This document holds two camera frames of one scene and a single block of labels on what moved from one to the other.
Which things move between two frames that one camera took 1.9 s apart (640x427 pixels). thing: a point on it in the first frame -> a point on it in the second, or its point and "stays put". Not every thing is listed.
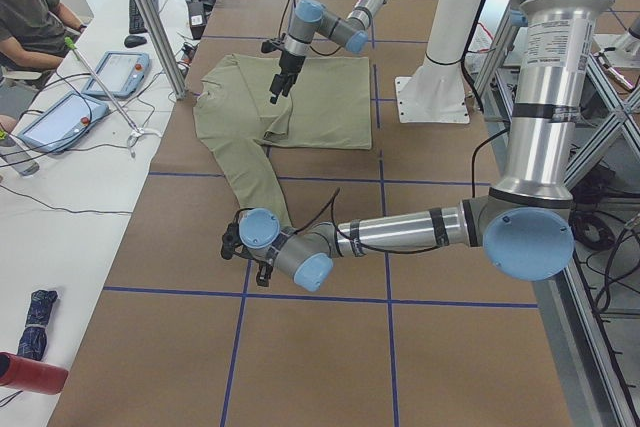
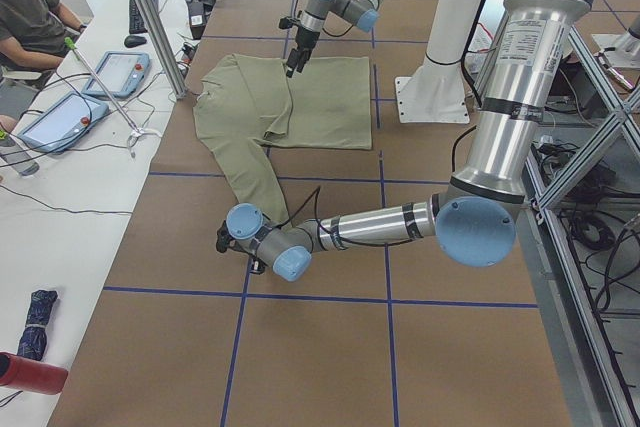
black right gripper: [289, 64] -> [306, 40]
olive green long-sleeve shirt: [328, 107] stays put
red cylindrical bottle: [31, 375] stays put
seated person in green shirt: [35, 29] stays put
